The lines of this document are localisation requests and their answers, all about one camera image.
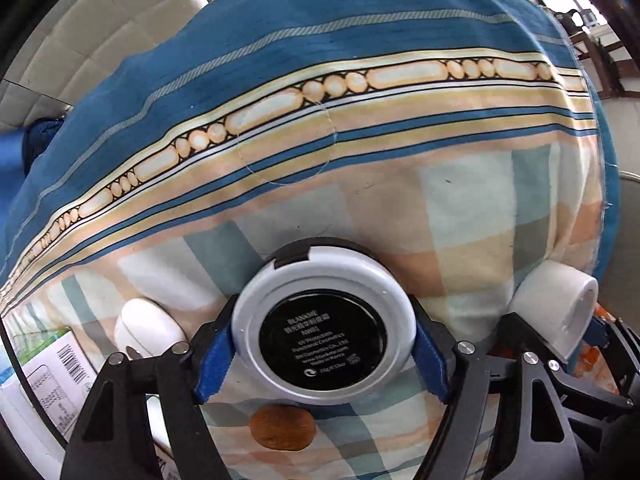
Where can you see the wooden chair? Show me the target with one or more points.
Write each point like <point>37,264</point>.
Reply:
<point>597,60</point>

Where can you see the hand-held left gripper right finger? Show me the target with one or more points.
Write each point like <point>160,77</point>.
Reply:
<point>429,360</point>

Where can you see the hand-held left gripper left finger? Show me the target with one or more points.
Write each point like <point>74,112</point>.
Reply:
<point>216,360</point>

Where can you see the white tape roll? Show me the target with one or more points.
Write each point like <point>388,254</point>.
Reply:
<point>552,305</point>

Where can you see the white padded headboard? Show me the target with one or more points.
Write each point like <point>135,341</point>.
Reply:
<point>100,35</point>

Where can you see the striped plaid blanket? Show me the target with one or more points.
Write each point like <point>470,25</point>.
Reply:
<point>350,135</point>

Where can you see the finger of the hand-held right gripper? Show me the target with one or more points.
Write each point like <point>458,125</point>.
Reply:
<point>597,332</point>
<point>525,332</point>

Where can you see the white oval case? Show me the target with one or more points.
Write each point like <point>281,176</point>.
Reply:
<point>145,330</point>

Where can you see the white round compact case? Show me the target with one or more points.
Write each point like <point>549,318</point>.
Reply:
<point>325,332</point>

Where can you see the white barcode box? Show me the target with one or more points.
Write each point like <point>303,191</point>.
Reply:
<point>47,385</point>

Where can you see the blue cloth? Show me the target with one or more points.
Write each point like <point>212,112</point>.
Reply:
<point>35,135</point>

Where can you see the orange patterned object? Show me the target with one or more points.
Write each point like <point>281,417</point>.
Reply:
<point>594,360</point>

